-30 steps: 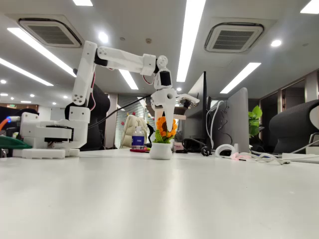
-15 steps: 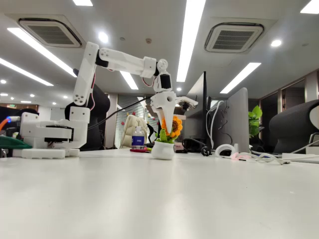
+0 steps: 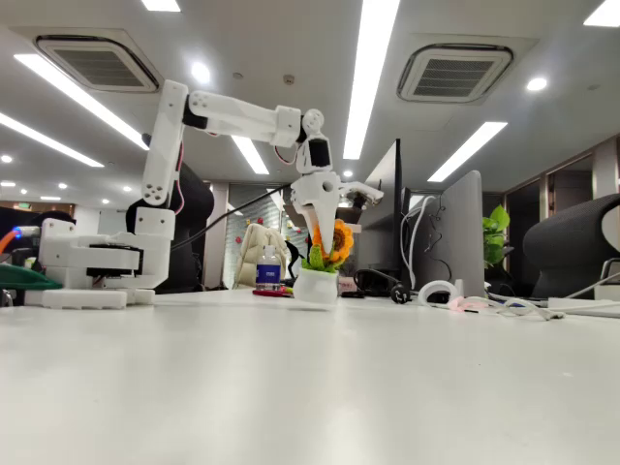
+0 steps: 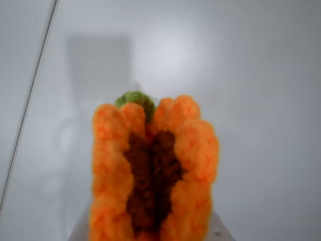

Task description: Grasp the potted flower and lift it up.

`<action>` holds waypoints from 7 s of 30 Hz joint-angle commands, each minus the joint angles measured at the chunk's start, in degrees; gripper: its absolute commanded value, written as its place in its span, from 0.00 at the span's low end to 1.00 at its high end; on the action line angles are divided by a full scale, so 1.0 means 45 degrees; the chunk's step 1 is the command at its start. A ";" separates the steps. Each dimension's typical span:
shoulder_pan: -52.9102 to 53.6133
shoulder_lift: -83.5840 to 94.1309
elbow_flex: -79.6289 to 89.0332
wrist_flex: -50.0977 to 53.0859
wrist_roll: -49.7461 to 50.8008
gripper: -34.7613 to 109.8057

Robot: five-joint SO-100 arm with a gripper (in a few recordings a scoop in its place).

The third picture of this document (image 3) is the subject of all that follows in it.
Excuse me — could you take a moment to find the crocheted sunflower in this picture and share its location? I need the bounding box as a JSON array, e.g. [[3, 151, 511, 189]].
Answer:
[[293, 217, 356, 306]]

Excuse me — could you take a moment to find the open brown cardboard box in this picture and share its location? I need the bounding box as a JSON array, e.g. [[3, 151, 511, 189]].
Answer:
[[284, 203, 364, 230]]

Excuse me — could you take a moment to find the black curved stand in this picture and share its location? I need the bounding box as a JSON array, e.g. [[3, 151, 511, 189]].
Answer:
[[285, 239, 305, 281]]

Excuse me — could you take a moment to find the thin black monitor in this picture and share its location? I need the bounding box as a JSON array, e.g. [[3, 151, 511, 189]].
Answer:
[[393, 139, 413, 292]]

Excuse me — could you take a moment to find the clear water bottle blue label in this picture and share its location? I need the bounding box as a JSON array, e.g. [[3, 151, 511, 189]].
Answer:
[[255, 244, 283, 293]]

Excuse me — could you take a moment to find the long ceiling light strip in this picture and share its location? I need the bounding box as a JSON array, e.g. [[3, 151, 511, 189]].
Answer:
[[342, 0, 402, 161], [427, 120, 509, 184], [231, 135, 270, 175], [13, 52, 151, 151]]

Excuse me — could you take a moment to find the cream puffer jacket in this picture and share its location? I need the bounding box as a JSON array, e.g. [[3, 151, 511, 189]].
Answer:
[[233, 222, 291, 291]]

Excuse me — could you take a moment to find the black mesh office chair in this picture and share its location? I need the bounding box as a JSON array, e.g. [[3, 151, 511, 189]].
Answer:
[[522, 193, 620, 300], [126, 133, 216, 295]]

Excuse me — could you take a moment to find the white tape roll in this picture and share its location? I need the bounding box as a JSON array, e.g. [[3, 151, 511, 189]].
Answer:
[[417, 279, 459, 306]]

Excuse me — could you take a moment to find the grey desk partition rounded corner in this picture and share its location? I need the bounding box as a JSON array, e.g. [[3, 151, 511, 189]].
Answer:
[[411, 169, 485, 299]]

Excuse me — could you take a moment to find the pink ribbon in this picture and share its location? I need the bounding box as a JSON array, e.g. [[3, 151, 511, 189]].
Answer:
[[448, 295, 491, 315]]

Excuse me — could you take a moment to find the green leafy plant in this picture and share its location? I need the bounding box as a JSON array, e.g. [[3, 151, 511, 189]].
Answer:
[[482, 203, 512, 268]]

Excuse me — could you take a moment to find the ceiling air conditioner vent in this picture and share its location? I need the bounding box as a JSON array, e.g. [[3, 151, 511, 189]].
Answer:
[[395, 42, 514, 106], [34, 33, 161, 94]]

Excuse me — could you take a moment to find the plain white power strip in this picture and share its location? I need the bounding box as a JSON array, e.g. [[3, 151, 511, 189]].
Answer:
[[546, 297, 620, 320]]

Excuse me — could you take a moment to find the green cloth item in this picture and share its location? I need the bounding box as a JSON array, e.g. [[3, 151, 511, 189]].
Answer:
[[0, 263, 64, 292]]

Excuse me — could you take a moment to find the gripper camera on white bracket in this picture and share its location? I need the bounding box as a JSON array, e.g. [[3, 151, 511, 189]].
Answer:
[[338, 179, 385, 212]]

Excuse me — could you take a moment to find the black camera cable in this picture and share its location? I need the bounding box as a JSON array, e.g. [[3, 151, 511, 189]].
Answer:
[[169, 182, 295, 252]]

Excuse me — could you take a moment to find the white hanging cable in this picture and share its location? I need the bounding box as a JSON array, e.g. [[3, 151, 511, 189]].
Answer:
[[400, 196, 438, 292]]

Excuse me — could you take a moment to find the black coiled cable with plug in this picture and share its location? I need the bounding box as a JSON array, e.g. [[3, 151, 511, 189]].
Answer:
[[353, 268, 414, 305]]

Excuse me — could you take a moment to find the grey cable tray box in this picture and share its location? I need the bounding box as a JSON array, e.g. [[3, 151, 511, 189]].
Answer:
[[594, 258, 620, 300]]

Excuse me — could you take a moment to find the orange cable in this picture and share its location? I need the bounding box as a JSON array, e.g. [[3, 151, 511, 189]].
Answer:
[[0, 227, 23, 254]]

